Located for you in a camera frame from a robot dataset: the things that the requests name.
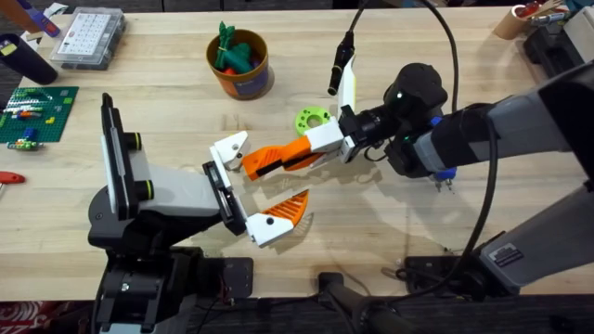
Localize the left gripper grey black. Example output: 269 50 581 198
87 130 311 252

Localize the green disc with holes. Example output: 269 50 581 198
293 106 332 138

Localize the right wrist upright plate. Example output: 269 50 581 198
336 54 358 118

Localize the brown tub with toys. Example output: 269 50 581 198
205 20 271 101

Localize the left wrist upright black plate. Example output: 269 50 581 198
100 92 156 222

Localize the green board with blocks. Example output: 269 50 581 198
0 85 80 152

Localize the clear plastic parts box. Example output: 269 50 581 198
49 6 127 71

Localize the black box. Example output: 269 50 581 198
523 23 587 79

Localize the black cylinder with yellow label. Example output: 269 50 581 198
0 32 59 86

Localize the pale box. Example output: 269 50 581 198
562 6 594 62

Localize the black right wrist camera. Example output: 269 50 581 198
327 31 356 97

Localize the black rail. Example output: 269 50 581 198
183 295 594 334

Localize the thin black camera cable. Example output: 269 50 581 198
346 0 371 35

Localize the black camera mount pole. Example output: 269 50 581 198
316 271 421 334

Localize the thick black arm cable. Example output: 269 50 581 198
388 0 501 303

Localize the red tool handle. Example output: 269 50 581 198
0 171 27 187

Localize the purple and brown handled tool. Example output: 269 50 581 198
0 0 62 39

